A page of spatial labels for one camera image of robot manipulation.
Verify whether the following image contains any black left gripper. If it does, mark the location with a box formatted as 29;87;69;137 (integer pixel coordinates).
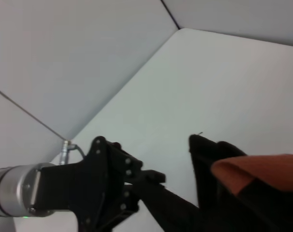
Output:
35;136;167;232

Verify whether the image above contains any black fabric food bag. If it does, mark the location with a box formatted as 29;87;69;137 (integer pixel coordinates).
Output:
132;134;293;232

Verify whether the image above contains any left arm connector cable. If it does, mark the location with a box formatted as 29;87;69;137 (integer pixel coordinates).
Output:
59;140;86;165

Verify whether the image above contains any orange webbing bag handle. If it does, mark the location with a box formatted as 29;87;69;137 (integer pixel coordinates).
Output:
210;153;293;198

